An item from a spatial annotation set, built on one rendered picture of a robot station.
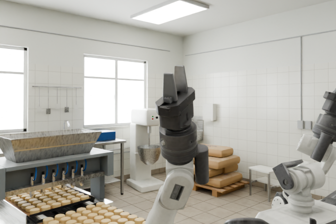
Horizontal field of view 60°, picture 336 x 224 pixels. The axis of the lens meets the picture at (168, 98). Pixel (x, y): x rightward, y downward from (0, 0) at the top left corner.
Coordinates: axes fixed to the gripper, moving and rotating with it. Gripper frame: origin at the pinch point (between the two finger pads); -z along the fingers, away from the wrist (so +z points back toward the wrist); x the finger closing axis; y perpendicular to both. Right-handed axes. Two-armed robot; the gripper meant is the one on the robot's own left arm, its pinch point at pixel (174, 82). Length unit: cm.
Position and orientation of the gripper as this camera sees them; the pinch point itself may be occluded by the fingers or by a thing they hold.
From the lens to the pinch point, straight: 63.2
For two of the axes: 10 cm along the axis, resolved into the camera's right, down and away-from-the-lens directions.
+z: 0.7, 9.2, 3.9
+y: 8.9, 1.2, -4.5
